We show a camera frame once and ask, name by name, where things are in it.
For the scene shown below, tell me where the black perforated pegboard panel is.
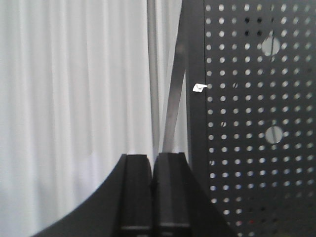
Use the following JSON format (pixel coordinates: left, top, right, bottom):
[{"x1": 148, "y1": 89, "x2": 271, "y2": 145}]
[{"x1": 182, "y1": 0, "x2": 316, "y2": 237}]

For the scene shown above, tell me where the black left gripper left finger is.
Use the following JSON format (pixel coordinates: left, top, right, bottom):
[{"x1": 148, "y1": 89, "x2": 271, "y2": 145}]
[{"x1": 120, "y1": 155, "x2": 152, "y2": 237}]

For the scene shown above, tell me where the grey pleated curtain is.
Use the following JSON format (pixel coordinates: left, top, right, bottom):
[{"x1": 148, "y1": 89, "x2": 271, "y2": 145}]
[{"x1": 0, "y1": 0, "x2": 190, "y2": 237}]

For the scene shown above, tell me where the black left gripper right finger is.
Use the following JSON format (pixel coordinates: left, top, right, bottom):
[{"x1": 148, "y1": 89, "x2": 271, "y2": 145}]
[{"x1": 152, "y1": 153, "x2": 191, "y2": 237}]

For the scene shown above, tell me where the white paper tag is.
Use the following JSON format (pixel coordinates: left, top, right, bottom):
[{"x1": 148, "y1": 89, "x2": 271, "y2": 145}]
[{"x1": 193, "y1": 83, "x2": 207, "y2": 93}]

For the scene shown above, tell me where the grey metal support pole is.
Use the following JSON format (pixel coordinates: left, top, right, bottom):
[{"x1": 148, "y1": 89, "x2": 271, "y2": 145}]
[{"x1": 147, "y1": 0, "x2": 186, "y2": 157}]

